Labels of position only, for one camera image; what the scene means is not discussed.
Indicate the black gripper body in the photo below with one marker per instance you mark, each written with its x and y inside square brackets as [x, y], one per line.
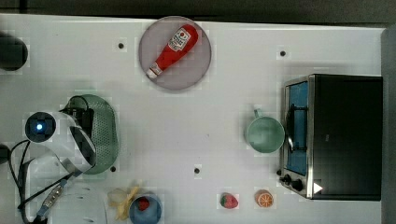
[84, 117]

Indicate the green strainer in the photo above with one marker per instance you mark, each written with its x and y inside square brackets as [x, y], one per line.
[104, 130]

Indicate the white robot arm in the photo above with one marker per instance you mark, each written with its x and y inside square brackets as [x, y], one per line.
[71, 153]

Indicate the black cylinder upper left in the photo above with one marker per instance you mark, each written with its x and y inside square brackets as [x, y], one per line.
[13, 52]

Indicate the black cylinder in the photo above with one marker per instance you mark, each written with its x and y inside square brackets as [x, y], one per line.
[13, 52]
[4, 153]

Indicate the black cylinder lower left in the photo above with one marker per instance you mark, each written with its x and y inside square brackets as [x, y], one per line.
[4, 153]

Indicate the peeled toy banana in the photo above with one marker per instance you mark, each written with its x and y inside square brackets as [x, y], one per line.
[121, 200]

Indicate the grey round plate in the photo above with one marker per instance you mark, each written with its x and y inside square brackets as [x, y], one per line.
[189, 70]

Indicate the red toy fruit in bowl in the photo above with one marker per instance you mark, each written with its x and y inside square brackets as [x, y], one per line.
[143, 204]

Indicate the red ketchup bottle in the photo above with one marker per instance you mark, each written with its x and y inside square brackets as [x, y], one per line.
[183, 40]

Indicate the blue bowl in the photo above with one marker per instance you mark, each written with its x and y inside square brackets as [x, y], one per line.
[152, 215]

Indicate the toy strawberry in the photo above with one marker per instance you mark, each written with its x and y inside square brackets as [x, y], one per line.
[228, 201]

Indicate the green mug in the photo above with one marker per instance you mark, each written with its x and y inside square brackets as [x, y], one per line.
[264, 134]

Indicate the toy orange half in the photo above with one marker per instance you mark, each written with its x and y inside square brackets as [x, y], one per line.
[264, 198]

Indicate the black toaster oven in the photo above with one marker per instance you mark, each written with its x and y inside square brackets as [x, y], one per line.
[334, 133]

